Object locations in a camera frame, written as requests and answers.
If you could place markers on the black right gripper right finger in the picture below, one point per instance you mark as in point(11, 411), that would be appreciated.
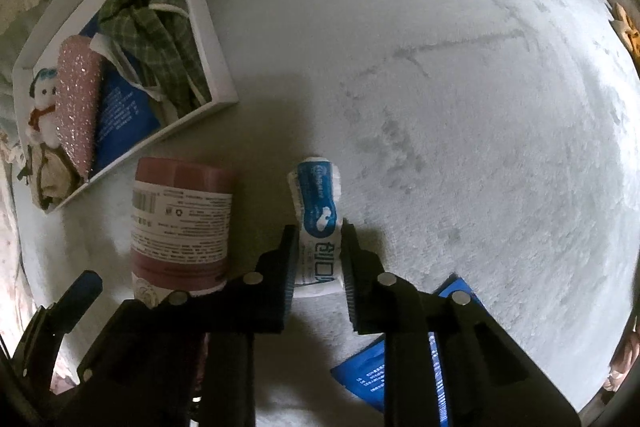
point(519, 392)

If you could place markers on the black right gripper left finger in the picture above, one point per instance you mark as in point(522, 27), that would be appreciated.
point(189, 359)

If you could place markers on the white blue bandage packet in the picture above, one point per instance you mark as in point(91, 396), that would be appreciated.
point(315, 185)

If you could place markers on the pink glitter pouch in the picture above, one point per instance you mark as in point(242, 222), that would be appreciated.
point(79, 82)

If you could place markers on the green plaid cloth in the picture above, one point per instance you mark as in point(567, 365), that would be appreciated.
point(158, 34)

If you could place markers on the blue flat packet on bed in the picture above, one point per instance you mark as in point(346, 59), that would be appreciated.
point(427, 369)

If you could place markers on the beige plaid bear bag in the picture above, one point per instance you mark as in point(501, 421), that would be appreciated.
point(49, 174)

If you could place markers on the blue flat packet in box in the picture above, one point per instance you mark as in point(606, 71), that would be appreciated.
point(125, 117)

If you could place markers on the white cardboard box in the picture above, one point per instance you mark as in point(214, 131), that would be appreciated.
point(65, 18)

